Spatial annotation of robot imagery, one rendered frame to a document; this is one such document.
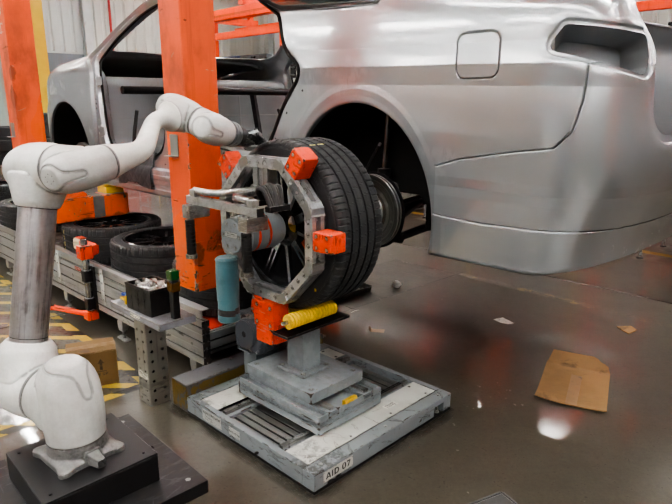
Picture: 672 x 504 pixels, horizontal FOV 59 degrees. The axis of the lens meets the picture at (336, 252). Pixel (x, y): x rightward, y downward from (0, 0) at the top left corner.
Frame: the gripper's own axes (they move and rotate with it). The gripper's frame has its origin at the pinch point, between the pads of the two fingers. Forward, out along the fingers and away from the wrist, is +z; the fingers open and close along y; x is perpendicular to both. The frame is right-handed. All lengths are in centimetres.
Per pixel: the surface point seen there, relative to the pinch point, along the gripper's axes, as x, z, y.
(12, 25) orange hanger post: 148, 62, -161
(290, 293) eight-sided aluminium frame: -60, -12, -2
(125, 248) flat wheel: -3, 66, -133
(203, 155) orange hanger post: 5.6, 2.8, -27.9
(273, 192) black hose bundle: -26.9, -29.1, 12.1
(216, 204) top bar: -23.1, -29.1, -10.1
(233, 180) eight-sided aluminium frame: -11.7, -6.8, -12.9
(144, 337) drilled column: -58, -1, -80
